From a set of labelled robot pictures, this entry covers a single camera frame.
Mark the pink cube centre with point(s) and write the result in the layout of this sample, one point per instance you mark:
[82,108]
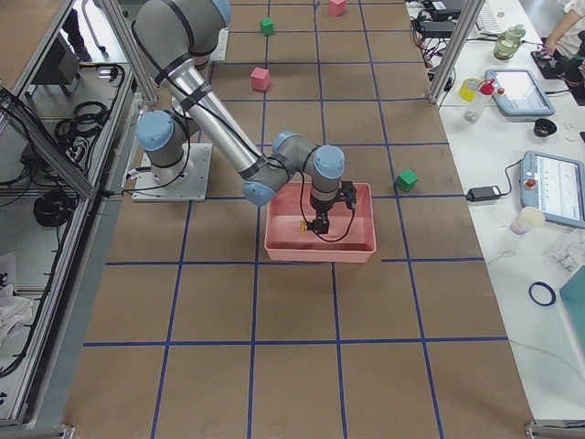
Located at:
[260,79]

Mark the black bowl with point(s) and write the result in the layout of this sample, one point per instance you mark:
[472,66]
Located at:
[544,127]

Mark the pink plastic bin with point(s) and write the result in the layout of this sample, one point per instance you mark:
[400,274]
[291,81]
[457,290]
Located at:
[351,236]

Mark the white cup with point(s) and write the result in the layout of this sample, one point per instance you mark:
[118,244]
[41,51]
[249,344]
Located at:
[528,219]

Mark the pink cube near left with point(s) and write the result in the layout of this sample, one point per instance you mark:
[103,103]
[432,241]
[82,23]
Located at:
[336,7]

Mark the blue tape roll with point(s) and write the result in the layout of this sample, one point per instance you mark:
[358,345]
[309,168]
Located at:
[542,294]

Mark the teach pendant far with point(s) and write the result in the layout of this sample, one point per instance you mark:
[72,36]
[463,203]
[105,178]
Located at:
[523,97]

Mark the black power adapter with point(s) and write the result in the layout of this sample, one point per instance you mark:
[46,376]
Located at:
[486,193]

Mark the green water bottle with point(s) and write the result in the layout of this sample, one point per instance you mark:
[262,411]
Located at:
[508,43]

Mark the aluminium frame post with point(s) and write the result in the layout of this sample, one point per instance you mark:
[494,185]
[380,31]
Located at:
[461,32]

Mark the teach pendant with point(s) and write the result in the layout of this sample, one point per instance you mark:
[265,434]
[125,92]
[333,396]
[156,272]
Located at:
[523,97]
[555,186]

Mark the green cube near left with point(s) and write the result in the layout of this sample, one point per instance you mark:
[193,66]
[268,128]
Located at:
[267,27]

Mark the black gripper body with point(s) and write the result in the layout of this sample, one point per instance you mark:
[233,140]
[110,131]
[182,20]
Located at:
[321,214]

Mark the pink cube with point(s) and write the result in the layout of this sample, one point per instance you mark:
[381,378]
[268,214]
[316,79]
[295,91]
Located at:
[260,79]
[336,7]

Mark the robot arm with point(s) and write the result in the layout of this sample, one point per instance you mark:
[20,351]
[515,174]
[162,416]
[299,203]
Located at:
[175,39]

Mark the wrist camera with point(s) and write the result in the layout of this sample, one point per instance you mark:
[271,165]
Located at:
[348,191]

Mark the teach pendant near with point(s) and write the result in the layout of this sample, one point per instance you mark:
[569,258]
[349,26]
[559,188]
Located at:
[555,186]

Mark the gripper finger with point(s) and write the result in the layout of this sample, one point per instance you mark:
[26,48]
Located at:
[316,231]

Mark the green cube near bin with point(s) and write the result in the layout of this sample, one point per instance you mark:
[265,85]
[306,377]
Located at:
[406,180]

